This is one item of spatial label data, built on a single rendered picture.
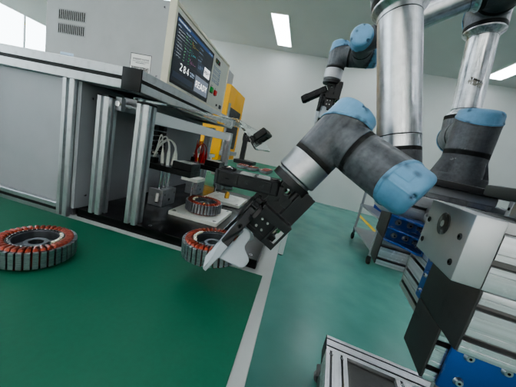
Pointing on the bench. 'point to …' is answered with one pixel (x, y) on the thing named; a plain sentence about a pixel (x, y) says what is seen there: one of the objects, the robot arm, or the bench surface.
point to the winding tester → (130, 38)
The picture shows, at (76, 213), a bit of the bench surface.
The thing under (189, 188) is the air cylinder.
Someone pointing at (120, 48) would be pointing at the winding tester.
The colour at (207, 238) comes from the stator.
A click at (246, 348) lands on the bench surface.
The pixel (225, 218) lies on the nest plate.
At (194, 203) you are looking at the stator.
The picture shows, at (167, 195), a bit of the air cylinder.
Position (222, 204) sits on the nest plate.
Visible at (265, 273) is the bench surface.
